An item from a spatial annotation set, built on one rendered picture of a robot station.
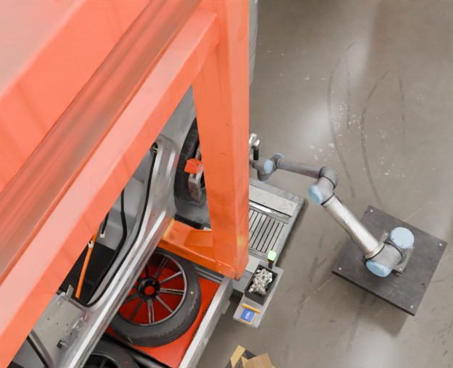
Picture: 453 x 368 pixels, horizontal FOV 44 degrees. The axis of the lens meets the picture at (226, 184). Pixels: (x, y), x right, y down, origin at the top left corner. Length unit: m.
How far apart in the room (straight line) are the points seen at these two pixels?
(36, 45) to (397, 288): 3.55
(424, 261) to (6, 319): 3.20
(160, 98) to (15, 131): 0.97
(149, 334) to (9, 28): 3.07
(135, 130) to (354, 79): 3.95
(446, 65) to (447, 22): 0.56
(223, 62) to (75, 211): 0.77
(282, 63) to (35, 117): 4.78
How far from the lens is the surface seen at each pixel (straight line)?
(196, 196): 3.57
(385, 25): 5.80
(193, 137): 3.37
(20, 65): 0.57
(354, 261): 3.97
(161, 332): 3.56
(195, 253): 3.53
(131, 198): 3.37
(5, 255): 1.07
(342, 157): 4.73
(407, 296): 3.96
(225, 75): 1.93
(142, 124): 1.48
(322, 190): 3.52
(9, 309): 1.33
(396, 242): 3.70
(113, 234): 3.54
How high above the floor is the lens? 3.90
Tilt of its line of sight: 59 degrees down
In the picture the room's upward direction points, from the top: 4 degrees counter-clockwise
